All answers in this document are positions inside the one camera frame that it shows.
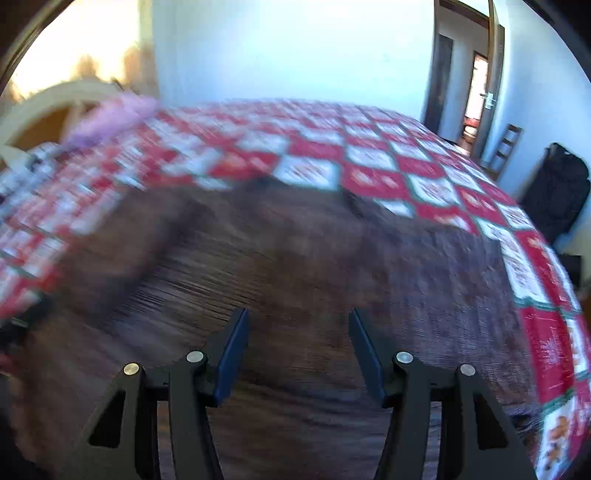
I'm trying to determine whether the cream bed headboard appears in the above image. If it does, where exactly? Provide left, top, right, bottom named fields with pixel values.
left=0, top=78, right=122, bottom=172

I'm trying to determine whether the wooden chair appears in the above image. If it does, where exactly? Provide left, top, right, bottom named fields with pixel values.
left=487, top=124, right=525, bottom=180

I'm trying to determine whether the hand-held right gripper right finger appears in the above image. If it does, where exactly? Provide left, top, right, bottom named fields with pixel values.
left=348, top=308, right=539, bottom=480

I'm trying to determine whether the red white printed blanket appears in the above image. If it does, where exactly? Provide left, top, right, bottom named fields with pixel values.
left=0, top=99, right=588, bottom=480

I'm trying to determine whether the light curtain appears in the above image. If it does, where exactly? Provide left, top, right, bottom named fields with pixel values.
left=9, top=0, right=158, bottom=103

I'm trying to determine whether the pink fluffy cloth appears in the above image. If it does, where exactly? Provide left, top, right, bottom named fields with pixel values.
left=64, top=95, right=161, bottom=149

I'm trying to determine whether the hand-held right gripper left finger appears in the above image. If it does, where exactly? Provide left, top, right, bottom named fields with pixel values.
left=59, top=308, right=250, bottom=480

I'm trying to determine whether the wooden door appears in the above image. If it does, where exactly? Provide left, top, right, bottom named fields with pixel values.
left=471, top=0, right=507, bottom=160

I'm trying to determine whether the black bag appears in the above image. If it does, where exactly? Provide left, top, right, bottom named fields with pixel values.
left=519, top=143, right=591, bottom=246

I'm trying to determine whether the brown knit sweater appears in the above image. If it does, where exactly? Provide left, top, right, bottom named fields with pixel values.
left=9, top=178, right=544, bottom=480

